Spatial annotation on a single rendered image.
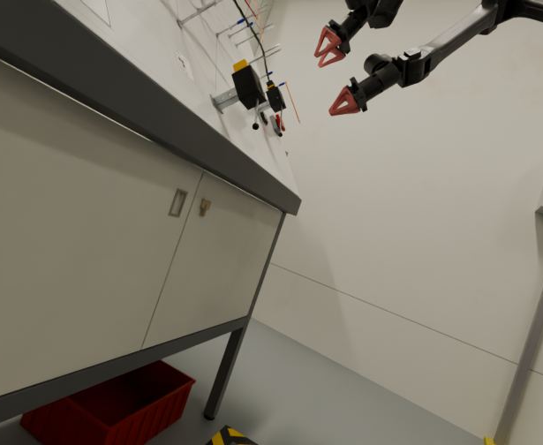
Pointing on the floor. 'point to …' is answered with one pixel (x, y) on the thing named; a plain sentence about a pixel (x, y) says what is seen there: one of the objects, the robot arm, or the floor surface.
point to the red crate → (114, 409)
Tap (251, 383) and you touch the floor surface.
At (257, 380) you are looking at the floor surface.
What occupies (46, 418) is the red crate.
